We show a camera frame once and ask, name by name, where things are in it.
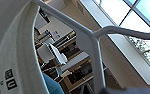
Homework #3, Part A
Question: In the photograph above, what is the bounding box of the white dining table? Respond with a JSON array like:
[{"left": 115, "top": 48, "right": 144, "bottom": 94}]
[{"left": 55, "top": 50, "right": 91, "bottom": 73}]

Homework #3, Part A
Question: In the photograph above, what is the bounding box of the blue sofa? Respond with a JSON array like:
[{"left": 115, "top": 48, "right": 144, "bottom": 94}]
[{"left": 41, "top": 72, "right": 66, "bottom": 94}]

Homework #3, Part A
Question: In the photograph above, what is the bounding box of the white dining chair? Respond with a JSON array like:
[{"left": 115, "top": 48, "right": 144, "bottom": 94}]
[{"left": 36, "top": 42, "right": 69, "bottom": 66}]

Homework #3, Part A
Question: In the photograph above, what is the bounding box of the large bright window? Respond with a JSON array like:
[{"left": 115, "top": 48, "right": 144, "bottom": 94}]
[{"left": 78, "top": 0, "right": 150, "bottom": 88}]

